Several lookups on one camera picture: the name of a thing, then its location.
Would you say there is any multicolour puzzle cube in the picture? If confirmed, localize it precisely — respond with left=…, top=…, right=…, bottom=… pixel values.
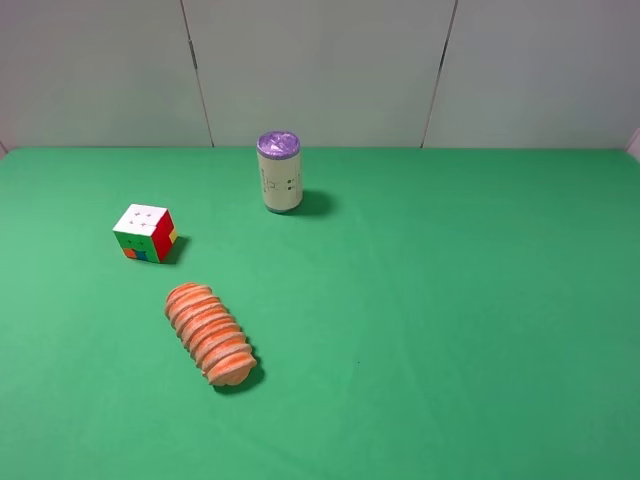
left=112, top=204, right=177, bottom=263

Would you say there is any orange sliced bread loaf toy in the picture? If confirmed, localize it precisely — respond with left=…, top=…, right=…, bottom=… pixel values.
left=164, top=282, right=257, bottom=387

